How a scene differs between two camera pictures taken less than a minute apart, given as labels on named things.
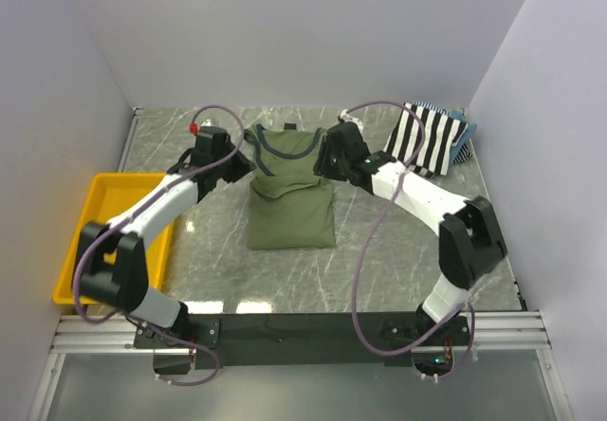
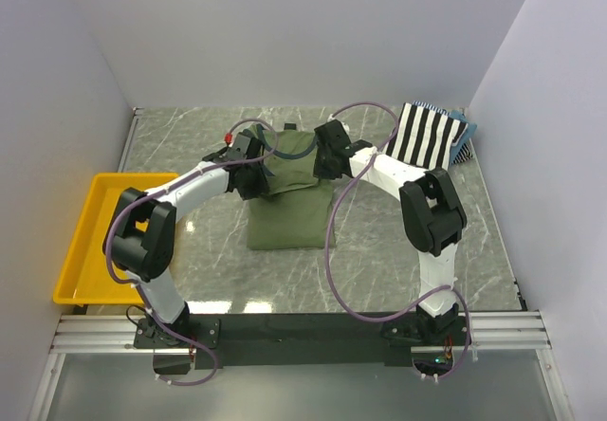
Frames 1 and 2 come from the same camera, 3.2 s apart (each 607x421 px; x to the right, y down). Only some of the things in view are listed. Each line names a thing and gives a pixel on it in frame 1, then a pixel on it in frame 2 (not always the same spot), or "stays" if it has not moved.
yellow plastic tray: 108,197 stays
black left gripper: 243,165 → 261,185
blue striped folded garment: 466,153 stays
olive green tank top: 289,207 stays
